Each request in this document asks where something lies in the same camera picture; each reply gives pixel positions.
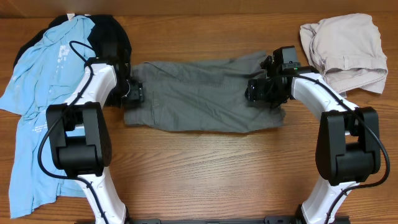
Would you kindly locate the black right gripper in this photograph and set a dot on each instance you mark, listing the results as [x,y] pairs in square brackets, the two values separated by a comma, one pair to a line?
[255,93]

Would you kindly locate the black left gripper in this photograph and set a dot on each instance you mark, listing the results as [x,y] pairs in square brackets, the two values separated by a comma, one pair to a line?
[136,94]

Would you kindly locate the grey shorts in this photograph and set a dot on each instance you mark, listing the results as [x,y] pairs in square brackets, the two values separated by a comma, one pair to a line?
[202,96]

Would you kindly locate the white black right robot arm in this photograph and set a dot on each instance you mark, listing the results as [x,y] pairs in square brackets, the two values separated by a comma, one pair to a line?
[348,147]

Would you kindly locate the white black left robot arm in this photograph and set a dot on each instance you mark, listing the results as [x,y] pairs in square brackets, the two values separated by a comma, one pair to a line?
[79,140]

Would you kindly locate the black t-shirt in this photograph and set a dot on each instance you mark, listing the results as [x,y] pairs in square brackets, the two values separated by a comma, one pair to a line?
[106,29]

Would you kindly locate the light blue t-shirt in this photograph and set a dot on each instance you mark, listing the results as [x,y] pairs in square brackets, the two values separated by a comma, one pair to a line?
[47,73]

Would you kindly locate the beige folded shorts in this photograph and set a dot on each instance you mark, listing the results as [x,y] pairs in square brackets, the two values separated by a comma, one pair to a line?
[347,51]

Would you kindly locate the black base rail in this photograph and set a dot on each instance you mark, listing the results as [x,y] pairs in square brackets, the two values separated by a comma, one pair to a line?
[266,220]

